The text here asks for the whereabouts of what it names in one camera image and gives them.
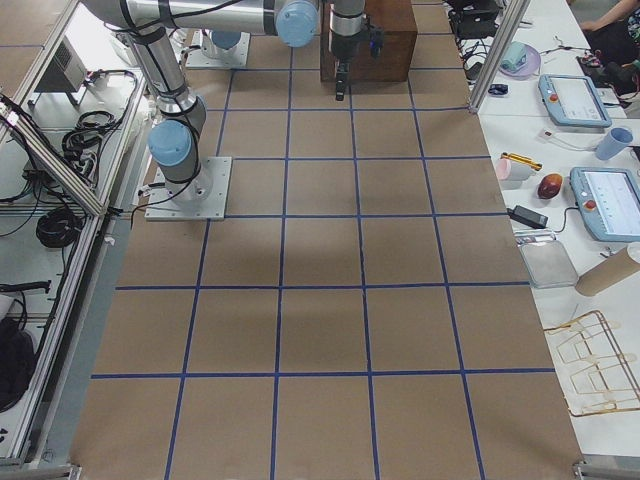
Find blue plastic cup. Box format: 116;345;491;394
595;127;633;161

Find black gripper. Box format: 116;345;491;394
330;30;371;101

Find teal cup on plate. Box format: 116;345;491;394
500;41;527;73

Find aluminium frame post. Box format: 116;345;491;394
468;0;529;114

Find cardboard tube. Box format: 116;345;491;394
575;242;639;296

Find purple plate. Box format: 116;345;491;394
499;41;541;80

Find lower teach pendant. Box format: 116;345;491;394
569;167;639;243

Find teach pendant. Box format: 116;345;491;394
538;74;612;128
569;167;639;243

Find dark wooden drawer cabinet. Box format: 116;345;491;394
319;0;418;84

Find gold wire rack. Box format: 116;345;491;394
544;310;639;418

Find black power adapter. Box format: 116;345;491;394
507;205;548;229

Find gold cylinder tool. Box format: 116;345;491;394
501;152;543;171

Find upper teach pendant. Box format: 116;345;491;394
538;74;612;128

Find pink cup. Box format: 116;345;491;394
495;157;534;182

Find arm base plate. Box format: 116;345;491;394
144;157;232;221
184;29;251;70

